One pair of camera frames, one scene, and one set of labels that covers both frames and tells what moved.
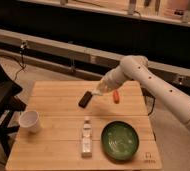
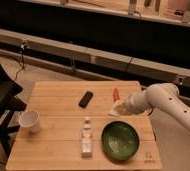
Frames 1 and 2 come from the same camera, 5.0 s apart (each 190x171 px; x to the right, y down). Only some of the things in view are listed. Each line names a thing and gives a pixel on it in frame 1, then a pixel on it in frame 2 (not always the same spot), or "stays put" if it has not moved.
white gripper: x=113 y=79 → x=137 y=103
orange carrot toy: x=116 y=96 stays put
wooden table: x=84 y=130 stays put
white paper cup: x=29 y=119 stays put
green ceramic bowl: x=119 y=141 stays put
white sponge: x=103 y=88 → x=118 y=109
